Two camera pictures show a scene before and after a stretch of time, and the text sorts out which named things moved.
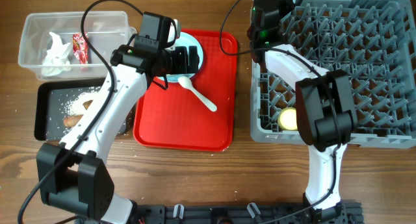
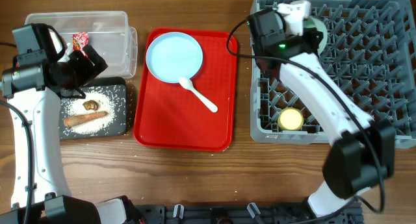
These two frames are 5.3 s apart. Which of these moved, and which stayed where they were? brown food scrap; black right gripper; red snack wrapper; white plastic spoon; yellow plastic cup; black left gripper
Moved: black left gripper; black right gripper
Stayed: brown food scrap; red snack wrapper; yellow plastic cup; white plastic spoon
